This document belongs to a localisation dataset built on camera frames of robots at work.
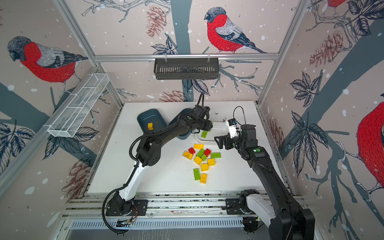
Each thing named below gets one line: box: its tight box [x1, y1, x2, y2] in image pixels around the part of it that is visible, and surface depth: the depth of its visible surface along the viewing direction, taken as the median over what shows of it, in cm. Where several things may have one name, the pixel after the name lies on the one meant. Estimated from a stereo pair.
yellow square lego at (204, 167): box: [201, 163, 209, 172], surface depth 87 cm
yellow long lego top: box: [193, 143, 204, 150], surface depth 98 cm
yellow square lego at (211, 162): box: [207, 158, 216, 166], surface depth 90 cm
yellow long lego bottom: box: [200, 173, 208, 184], surface depth 85 cm
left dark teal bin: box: [137, 108, 168, 134], surface depth 110 cm
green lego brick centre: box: [196, 148, 205, 158], surface depth 95 cm
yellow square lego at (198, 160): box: [194, 156, 203, 165], surface depth 90 cm
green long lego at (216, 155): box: [211, 152, 222, 158], surface depth 94 cm
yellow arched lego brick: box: [182, 150, 194, 160], surface depth 94 cm
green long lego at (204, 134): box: [201, 130, 208, 139], surface depth 103 cm
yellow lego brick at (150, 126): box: [147, 122, 154, 131], surface depth 106 cm
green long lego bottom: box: [193, 168, 201, 181], surface depth 87 cm
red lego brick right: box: [204, 148, 212, 157], surface depth 94 cm
